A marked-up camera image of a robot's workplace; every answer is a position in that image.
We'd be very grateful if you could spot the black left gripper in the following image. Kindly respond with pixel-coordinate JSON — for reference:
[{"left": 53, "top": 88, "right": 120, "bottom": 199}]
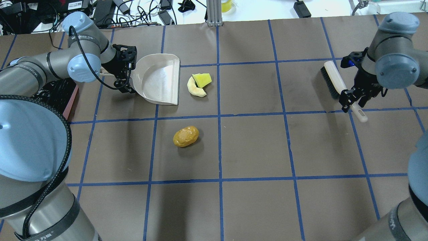
[{"left": 105, "top": 44, "right": 137, "bottom": 94}]

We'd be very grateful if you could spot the white plastic dustpan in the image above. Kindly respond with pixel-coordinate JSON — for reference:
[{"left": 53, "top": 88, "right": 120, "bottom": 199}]
[{"left": 100, "top": 53, "right": 181, "bottom": 106}]

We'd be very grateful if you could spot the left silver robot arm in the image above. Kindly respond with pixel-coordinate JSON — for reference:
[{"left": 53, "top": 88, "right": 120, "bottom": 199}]
[{"left": 0, "top": 12, "right": 137, "bottom": 241}]

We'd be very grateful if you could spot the yellow green sponge piece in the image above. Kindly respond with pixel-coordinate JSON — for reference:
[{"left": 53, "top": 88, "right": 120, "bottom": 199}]
[{"left": 192, "top": 73, "right": 212, "bottom": 88}]

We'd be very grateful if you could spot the white brush with black bristles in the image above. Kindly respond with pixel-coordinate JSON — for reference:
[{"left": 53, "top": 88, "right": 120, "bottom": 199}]
[{"left": 320, "top": 61, "right": 368, "bottom": 123}]

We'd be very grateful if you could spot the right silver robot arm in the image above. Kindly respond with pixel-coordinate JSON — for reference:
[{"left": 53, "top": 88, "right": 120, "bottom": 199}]
[{"left": 338, "top": 12, "right": 428, "bottom": 241}]

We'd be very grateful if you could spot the black lined trash bin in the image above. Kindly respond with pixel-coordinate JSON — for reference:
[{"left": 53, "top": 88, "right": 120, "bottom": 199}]
[{"left": 31, "top": 78, "right": 79, "bottom": 119}]

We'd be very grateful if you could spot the yellow toy potato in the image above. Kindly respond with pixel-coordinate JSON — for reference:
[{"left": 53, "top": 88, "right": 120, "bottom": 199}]
[{"left": 173, "top": 126, "right": 199, "bottom": 148}]

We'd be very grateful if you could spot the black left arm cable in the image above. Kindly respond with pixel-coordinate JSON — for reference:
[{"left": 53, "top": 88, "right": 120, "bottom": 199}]
[{"left": 69, "top": 26, "right": 117, "bottom": 90}]

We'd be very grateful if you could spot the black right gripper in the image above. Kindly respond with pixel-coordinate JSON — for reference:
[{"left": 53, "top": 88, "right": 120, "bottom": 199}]
[{"left": 338, "top": 47, "right": 388, "bottom": 113}]

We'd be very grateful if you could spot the aluminium frame post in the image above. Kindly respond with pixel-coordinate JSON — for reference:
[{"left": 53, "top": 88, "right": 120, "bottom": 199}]
[{"left": 206, "top": 0, "right": 223, "bottom": 26}]

